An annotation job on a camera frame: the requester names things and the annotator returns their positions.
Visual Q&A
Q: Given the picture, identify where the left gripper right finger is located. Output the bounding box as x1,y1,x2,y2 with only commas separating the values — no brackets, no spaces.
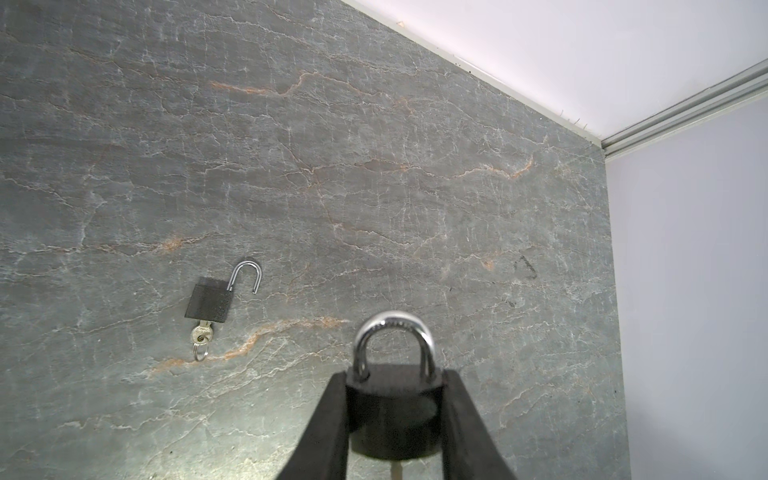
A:
440,369,516,480

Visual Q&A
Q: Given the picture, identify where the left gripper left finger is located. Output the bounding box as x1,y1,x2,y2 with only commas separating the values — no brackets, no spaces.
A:
277,372,349,480

